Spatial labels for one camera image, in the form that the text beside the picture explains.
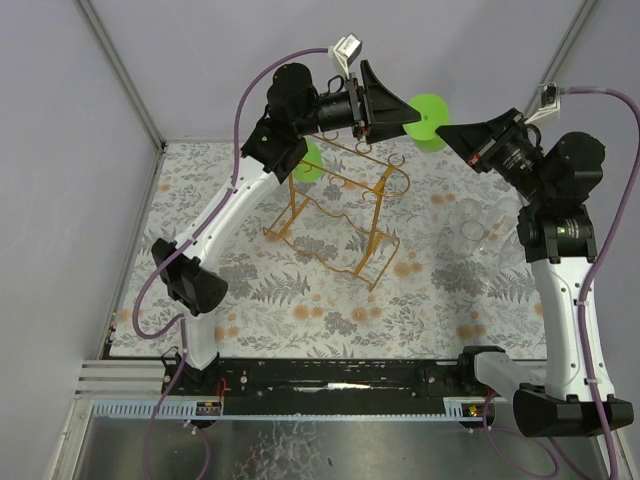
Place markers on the floral patterned table cloth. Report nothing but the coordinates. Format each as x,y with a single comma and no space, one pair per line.
430,303

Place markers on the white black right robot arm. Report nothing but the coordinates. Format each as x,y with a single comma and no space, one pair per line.
576,397

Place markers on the aluminium frame post left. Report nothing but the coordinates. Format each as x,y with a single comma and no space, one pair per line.
113,59

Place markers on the aluminium frame post right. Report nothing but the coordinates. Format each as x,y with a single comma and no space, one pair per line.
568,42

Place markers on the gold wire wine glass rack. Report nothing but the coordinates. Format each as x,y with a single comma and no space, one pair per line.
337,220

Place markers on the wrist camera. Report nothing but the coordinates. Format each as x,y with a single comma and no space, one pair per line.
547,104
344,52

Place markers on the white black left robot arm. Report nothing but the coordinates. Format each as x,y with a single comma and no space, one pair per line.
294,110

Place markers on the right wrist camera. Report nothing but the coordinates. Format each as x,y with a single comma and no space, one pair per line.
547,104

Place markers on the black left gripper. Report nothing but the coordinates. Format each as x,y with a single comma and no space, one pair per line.
357,106

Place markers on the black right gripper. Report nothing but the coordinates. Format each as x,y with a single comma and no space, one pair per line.
489,147

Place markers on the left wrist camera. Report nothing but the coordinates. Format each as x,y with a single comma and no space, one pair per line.
344,52

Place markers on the aluminium frame post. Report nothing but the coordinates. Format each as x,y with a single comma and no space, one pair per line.
113,59
568,42

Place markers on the green wine glass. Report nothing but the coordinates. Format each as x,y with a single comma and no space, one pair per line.
310,168
434,114

